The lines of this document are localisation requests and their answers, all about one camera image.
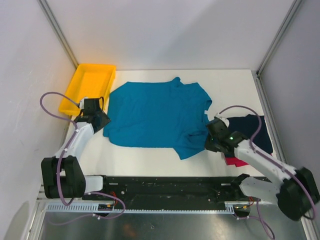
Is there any teal t shirt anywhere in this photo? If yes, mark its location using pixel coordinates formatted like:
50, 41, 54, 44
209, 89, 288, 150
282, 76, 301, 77
103, 77, 212, 160

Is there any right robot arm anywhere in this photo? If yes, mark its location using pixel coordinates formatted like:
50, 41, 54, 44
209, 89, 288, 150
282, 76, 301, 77
205, 117, 320, 221

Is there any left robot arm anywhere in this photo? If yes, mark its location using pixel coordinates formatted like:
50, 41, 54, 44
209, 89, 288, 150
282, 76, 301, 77
41, 97, 111, 200

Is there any folded red t shirt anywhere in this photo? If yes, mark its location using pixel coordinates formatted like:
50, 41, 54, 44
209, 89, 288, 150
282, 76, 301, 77
224, 157, 248, 168

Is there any folded navy t shirt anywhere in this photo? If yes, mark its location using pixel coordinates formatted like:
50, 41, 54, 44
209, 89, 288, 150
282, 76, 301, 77
228, 114, 273, 155

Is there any yellow plastic tray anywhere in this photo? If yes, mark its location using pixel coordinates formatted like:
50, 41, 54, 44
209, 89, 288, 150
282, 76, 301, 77
64, 63, 116, 109

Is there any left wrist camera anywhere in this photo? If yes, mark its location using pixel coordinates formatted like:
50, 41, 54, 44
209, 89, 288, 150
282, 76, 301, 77
78, 97, 87, 109

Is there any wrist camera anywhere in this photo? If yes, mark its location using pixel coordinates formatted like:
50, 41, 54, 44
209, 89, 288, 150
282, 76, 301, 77
78, 97, 87, 109
214, 113, 230, 128

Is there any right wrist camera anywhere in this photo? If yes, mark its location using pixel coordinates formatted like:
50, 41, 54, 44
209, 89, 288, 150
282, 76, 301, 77
214, 113, 230, 128

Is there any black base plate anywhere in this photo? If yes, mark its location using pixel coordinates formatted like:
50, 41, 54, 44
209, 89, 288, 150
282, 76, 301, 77
82, 175, 272, 210

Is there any grey slotted cable duct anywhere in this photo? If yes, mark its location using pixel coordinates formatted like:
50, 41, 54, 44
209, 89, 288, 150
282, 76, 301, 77
45, 202, 241, 214

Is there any right aluminium frame post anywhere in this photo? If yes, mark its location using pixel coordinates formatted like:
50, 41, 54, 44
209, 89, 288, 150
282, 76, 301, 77
255, 0, 305, 77

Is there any aluminium frame post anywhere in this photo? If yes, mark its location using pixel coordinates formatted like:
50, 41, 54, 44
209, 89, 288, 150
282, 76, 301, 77
37, 0, 79, 69
255, 0, 305, 77

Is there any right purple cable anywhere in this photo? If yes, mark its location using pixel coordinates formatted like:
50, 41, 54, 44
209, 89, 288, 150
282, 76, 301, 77
216, 105, 316, 238

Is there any left aluminium frame post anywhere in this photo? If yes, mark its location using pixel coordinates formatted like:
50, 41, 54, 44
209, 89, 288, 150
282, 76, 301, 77
37, 0, 79, 69

